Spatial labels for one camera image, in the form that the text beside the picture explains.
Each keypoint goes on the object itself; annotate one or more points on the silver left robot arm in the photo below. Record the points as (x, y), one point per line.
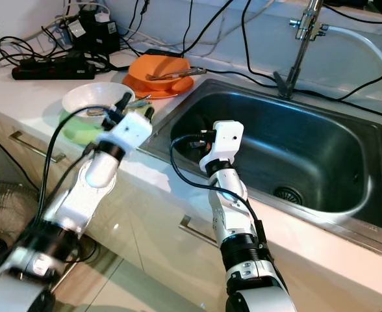
(80, 208)

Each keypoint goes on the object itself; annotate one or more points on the metal fork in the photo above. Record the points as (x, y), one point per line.
(175, 73)

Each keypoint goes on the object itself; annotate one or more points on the orange plate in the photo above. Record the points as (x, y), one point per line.
(168, 91)

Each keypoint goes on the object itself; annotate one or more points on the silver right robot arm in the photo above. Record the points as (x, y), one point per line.
(230, 214)

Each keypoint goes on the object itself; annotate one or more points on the cream kitchen cabinet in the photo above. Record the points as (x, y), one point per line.
(152, 253)

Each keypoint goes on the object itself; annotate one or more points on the metal faucet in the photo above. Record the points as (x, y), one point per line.
(301, 55)

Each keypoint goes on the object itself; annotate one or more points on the metal sink drain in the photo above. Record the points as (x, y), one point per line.
(288, 195)

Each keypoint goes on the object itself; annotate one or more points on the flat black box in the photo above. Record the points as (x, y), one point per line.
(162, 52)

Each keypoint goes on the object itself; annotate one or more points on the light green plate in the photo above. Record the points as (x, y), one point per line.
(77, 131)

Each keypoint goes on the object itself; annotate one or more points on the white bowl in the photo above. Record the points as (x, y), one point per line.
(87, 96)

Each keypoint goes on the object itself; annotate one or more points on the metal spoon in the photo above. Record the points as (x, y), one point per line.
(97, 112)

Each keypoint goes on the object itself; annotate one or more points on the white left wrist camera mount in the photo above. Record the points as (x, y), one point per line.
(132, 130)

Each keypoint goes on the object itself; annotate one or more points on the orange bowl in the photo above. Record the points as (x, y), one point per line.
(155, 65)

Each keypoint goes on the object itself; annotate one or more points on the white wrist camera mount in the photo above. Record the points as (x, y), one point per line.
(227, 140)
(132, 130)

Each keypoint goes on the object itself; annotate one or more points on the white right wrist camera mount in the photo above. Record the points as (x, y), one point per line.
(227, 140)

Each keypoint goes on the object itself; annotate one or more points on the black power adapter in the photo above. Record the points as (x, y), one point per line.
(97, 36)

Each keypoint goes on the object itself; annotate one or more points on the stainless steel sink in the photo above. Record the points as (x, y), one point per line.
(301, 149)

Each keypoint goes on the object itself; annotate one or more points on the black power strip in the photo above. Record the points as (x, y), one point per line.
(51, 70)

